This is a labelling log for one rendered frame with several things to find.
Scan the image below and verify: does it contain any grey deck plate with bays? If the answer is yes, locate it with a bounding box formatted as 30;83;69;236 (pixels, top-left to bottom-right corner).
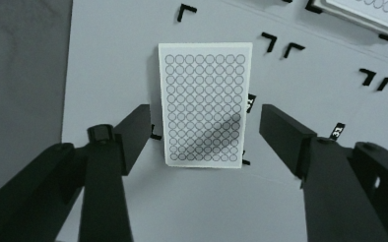
61;0;388;242

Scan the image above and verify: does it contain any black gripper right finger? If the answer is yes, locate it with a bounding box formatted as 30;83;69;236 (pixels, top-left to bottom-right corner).
259;104;388;242

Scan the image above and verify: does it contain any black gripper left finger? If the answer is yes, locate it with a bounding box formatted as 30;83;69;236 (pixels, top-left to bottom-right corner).
0;104;152;242

